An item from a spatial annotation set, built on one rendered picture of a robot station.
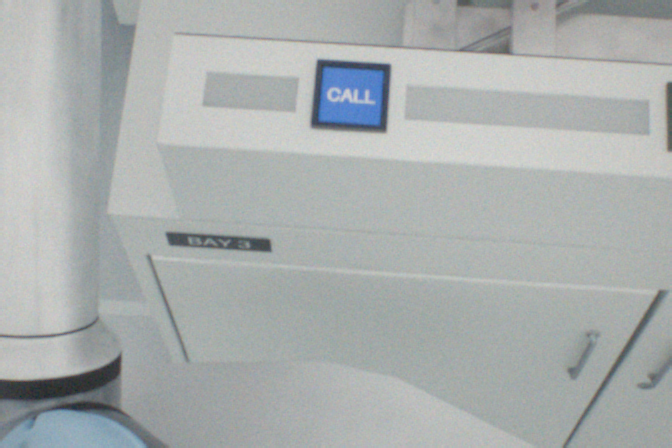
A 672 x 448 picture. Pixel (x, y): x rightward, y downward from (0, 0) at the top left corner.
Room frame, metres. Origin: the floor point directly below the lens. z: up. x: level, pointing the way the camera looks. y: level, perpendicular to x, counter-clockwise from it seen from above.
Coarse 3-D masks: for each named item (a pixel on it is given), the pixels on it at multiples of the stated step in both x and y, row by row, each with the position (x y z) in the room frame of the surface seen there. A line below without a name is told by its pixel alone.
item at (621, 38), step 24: (408, 24) 0.58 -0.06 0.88; (456, 24) 0.58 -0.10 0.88; (480, 24) 0.58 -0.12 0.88; (504, 24) 0.58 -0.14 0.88; (576, 24) 0.58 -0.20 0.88; (600, 24) 0.58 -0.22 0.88; (624, 24) 0.58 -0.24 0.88; (648, 24) 0.58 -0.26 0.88; (456, 48) 0.56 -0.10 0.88; (504, 48) 0.56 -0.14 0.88; (576, 48) 0.55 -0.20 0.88; (600, 48) 0.55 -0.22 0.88; (624, 48) 0.55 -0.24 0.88; (648, 48) 0.55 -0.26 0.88
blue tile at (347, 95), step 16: (336, 80) 0.48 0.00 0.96; (352, 80) 0.48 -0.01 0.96; (368, 80) 0.48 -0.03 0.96; (320, 96) 0.47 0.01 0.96; (336, 96) 0.47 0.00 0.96; (352, 96) 0.47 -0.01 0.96; (368, 96) 0.47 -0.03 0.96; (320, 112) 0.45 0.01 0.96; (336, 112) 0.45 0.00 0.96; (352, 112) 0.45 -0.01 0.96; (368, 112) 0.45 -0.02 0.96
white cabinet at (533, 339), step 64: (192, 256) 0.43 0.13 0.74; (256, 256) 0.43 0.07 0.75; (320, 256) 0.42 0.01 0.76; (384, 256) 0.42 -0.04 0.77; (448, 256) 0.41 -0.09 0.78; (512, 256) 0.41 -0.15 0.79; (576, 256) 0.40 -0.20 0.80; (640, 256) 0.40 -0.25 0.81; (192, 320) 0.43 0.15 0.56; (256, 320) 0.43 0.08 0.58; (320, 320) 0.42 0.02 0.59; (384, 320) 0.42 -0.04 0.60; (448, 320) 0.41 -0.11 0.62; (512, 320) 0.40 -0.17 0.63; (576, 320) 0.40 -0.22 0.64; (640, 320) 0.39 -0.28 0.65; (448, 384) 0.41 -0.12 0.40; (512, 384) 0.40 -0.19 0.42; (576, 384) 0.40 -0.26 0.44; (640, 384) 0.39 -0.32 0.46
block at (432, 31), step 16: (416, 0) 0.59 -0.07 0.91; (432, 0) 0.58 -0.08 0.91; (448, 0) 0.58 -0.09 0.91; (416, 16) 0.57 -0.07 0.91; (432, 16) 0.57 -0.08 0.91; (448, 16) 0.57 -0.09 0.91; (416, 32) 0.56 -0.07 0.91; (432, 32) 0.55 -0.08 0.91; (448, 32) 0.55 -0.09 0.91; (432, 48) 0.54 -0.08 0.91; (448, 48) 0.54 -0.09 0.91
